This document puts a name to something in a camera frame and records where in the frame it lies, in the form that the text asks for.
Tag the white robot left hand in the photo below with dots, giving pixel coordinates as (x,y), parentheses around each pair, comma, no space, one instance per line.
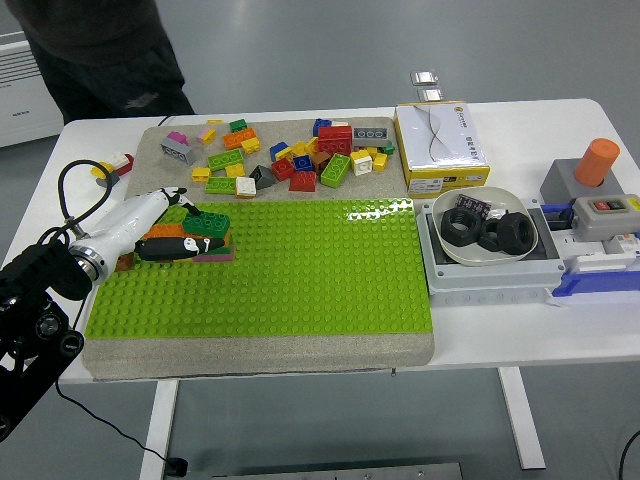
(120,222)

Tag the brown toy brick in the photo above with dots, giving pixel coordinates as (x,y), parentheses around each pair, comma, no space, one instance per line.
(125,262)
(321,161)

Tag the dark green toy brick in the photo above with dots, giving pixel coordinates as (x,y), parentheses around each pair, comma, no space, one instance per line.
(210,223)

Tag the magenta toy brick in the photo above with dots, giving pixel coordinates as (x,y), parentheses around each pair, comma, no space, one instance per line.
(176,136)

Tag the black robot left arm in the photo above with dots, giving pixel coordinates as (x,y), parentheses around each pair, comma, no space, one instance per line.
(35,280)

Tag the white toy brick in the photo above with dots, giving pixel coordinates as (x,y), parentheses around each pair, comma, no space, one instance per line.
(361,163)
(245,186)
(340,123)
(118,160)

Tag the light pink toy brick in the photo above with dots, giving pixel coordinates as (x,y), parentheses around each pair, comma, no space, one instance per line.
(217,257)

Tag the lime green toy brick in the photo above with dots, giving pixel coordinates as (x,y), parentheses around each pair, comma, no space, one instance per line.
(220,185)
(336,171)
(226,160)

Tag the small pink toy brick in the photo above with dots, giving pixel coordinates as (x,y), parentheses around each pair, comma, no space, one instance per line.
(204,132)

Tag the grey sloped toy brick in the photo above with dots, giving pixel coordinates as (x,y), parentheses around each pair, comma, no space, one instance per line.
(262,177)

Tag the small green toy brick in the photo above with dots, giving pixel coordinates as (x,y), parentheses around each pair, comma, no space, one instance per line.
(388,148)
(238,126)

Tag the blue toy brick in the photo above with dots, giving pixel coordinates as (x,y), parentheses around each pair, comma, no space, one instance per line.
(321,125)
(278,149)
(303,163)

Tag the red sloped toy brick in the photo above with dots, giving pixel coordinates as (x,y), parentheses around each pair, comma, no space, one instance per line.
(303,182)

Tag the green studded baseplate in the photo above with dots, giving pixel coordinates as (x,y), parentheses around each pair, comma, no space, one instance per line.
(300,280)

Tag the large red toy brick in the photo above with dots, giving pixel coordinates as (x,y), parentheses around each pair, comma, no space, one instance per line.
(335,141)

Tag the white floor heater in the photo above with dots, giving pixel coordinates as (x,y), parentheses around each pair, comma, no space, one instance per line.
(20,120)

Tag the grey-brown mat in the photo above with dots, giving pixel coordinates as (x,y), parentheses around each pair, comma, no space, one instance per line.
(250,357)

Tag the white table leg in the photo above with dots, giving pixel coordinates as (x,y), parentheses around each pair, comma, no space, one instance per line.
(160,430)
(522,425)

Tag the white and yellow cardboard box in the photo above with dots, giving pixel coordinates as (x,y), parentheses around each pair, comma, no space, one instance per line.
(440,145)

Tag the large black hex nut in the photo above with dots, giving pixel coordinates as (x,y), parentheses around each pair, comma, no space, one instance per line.
(507,245)
(450,237)
(487,244)

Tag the metal floor socket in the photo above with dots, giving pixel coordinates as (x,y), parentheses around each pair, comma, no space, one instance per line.
(424,78)
(430,94)

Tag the white bowl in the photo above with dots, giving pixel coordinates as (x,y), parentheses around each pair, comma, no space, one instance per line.
(467,256)

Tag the purple circuit board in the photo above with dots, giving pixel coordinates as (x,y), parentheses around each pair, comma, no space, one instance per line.
(472,202)

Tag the grey junction box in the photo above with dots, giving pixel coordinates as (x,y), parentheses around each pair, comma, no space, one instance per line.
(480,280)

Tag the grey block holder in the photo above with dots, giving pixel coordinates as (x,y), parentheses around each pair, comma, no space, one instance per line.
(560,185)

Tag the blue and white fixture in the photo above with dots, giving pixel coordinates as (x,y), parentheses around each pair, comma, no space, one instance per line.
(590,285)

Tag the orange cylinder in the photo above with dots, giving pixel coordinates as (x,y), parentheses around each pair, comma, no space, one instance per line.
(596,162)

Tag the grey push-button switch box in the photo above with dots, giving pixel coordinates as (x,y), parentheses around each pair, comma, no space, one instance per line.
(600,225)

